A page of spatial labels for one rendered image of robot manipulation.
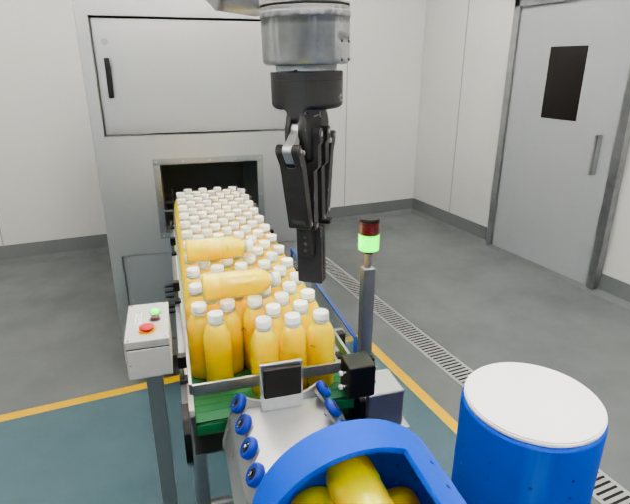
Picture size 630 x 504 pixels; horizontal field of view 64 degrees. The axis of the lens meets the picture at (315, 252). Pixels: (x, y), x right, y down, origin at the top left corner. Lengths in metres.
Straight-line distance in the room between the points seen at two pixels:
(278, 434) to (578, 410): 0.62
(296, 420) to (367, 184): 4.95
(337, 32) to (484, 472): 0.91
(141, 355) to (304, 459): 0.65
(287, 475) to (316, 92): 0.47
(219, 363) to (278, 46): 0.95
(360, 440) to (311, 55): 0.47
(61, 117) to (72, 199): 0.74
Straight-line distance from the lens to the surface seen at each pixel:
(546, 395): 1.22
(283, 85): 0.53
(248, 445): 1.10
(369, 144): 5.93
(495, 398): 1.17
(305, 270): 0.60
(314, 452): 0.70
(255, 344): 1.27
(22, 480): 2.73
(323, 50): 0.52
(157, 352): 1.26
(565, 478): 1.15
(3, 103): 5.15
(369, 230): 1.52
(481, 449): 1.14
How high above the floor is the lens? 1.69
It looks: 20 degrees down
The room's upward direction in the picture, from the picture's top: straight up
